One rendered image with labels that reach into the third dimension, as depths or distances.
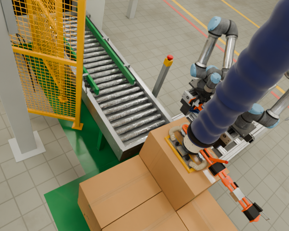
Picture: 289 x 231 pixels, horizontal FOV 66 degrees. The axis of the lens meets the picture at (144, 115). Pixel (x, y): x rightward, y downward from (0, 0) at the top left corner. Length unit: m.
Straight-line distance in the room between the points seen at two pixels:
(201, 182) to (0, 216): 1.81
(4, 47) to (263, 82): 1.52
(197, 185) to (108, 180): 0.74
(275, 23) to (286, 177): 2.91
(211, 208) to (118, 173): 0.89
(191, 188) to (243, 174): 1.69
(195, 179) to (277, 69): 0.98
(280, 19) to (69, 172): 2.26
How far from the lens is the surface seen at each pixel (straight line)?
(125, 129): 2.27
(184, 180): 1.73
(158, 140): 1.81
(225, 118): 1.43
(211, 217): 2.21
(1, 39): 1.68
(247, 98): 1.29
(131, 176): 2.05
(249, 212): 1.72
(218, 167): 1.73
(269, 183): 3.54
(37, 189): 2.58
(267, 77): 1.23
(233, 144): 3.21
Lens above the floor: 2.41
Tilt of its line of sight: 50 degrees down
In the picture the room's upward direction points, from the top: 23 degrees clockwise
